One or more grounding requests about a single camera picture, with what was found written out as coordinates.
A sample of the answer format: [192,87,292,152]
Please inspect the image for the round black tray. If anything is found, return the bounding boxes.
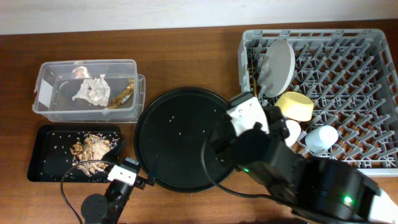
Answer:
[134,88,234,193]

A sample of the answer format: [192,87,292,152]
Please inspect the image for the pink plastic cup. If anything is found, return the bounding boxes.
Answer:
[285,119,301,147]

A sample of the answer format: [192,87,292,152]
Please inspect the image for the wooden chopstick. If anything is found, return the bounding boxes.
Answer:
[253,78,257,97]

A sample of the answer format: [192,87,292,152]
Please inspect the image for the blue plastic cup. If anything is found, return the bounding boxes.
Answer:
[305,126,338,152]

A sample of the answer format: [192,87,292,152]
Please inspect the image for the grey dishwasher rack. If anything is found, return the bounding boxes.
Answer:
[238,29,397,177]

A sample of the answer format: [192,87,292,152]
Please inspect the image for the yellow bowl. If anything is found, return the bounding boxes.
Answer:
[275,91,314,121]

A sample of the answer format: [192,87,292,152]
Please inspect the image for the food scraps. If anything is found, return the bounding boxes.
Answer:
[40,130,121,183]

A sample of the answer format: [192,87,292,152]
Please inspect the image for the white tissue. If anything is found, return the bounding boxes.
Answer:
[72,74,111,107]

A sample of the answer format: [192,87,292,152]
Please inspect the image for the grey plate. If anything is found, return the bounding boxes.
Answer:
[258,40,295,98]

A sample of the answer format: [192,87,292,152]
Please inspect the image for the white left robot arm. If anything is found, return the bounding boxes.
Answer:
[81,142,158,224]

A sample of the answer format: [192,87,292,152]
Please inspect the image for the brown gold snack wrapper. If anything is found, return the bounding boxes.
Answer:
[107,79,135,109]

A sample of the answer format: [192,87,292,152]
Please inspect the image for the clear plastic bin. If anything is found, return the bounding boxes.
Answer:
[32,59,146,123]

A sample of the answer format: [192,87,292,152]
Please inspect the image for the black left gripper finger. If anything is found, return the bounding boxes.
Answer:
[101,139,126,162]
[147,156,159,186]

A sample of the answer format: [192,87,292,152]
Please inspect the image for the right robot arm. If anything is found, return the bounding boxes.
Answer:
[208,106,397,223]

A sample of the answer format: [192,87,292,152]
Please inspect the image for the black rectangular tray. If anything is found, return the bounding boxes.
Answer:
[27,124,124,183]

